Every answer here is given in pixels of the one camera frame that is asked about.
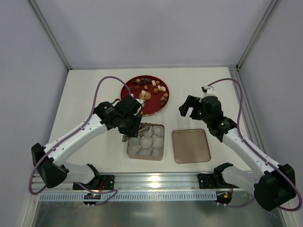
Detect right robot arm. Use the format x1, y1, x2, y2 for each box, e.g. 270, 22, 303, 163
179, 96, 300, 211

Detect red round tray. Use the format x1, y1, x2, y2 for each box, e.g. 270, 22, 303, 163
125, 75, 170, 116

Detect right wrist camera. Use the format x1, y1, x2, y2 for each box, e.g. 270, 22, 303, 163
202, 86, 217, 98

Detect perforated cable duct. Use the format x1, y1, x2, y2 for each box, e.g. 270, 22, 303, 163
39, 191, 217, 202

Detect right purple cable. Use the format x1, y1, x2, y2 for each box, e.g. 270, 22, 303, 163
208, 78, 296, 211

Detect aluminium rail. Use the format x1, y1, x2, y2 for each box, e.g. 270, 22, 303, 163
29, 172, 258, 191

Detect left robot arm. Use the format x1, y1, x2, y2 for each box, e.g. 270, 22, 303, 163
31, 95, 144, 188

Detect metal tongs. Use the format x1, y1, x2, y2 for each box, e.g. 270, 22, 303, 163
122, 123, 151, 142

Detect gold tin lid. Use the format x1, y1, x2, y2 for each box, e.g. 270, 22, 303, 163
172, 129, 211, 164

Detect gold square tin box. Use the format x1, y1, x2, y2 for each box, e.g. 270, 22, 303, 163
126, 123, 165, 161

